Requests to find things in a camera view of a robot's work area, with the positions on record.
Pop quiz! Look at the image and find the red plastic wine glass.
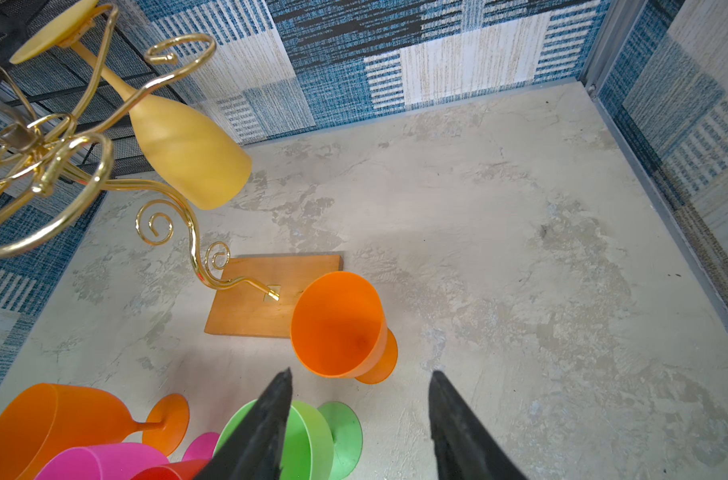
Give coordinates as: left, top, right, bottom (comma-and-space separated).
132, 459, 209, 480

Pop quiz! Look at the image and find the gold wire wine glass rack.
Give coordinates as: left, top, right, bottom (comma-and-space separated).
0, 43, 343, 338

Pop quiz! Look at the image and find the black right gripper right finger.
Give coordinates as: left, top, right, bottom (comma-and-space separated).
428, 370, 526, 480

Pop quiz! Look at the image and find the orange front wine glass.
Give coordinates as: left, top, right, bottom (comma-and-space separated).
0, 383, 190, 479

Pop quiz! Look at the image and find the orange back wine glass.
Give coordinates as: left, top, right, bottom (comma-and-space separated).
290, 271, 398, 385

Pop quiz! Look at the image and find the green plastic wine glass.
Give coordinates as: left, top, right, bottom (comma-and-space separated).
214, 400, 363, 479

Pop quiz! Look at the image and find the orange wine glass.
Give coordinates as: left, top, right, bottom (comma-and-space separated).
0, 383, 190, 479
290, 271, 398, 385

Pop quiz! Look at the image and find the yellow plastic wine glass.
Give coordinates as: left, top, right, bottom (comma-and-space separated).
10, 1, 253, 210

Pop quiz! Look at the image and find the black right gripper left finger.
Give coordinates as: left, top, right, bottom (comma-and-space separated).
195, 368, 293, 479

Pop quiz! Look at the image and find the pink plastic wine glass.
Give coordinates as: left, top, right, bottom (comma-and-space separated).
36, 432, 220, 480

